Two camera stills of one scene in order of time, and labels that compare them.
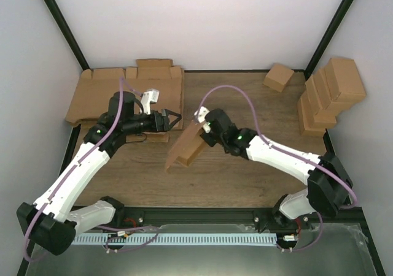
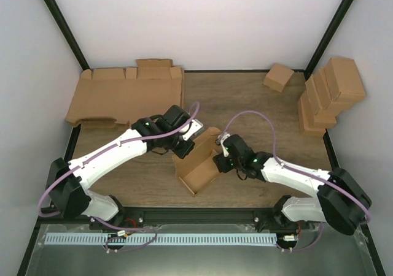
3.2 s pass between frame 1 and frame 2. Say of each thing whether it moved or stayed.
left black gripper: moved
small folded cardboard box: stayed
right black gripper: moved
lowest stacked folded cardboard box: stayed
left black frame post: stayed
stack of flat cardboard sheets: stayed
